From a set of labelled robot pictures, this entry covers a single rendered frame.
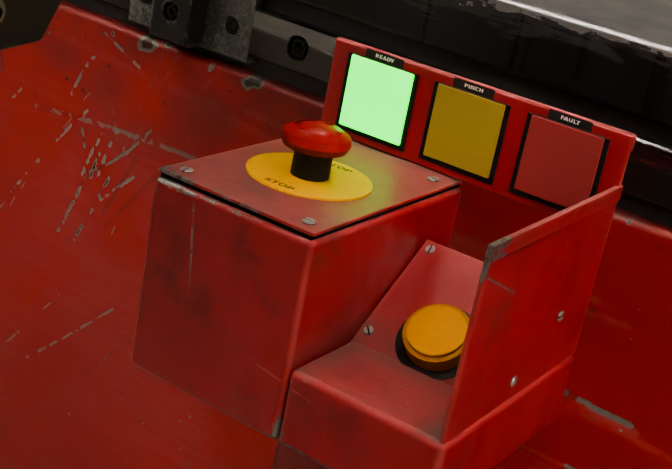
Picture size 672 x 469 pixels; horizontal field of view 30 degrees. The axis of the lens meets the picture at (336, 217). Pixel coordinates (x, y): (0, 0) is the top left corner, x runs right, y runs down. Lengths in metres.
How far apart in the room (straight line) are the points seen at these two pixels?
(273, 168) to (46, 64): 0.44
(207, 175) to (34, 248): 0.49
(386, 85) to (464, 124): 0.06
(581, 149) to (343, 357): 0.18
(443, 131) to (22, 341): 0.57
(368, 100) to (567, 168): 0.13
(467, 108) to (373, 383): 0.18
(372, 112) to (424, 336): 0.16
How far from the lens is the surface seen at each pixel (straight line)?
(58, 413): 1.18
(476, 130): 0.74
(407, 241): 0.71
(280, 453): 0.74
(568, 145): 0.71
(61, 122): 1.10
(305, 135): 0.68
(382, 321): 0.70
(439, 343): 0.67
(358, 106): 0.77
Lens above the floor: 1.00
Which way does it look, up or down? 20 degrees down
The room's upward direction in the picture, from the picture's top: 11 degrees clockwise
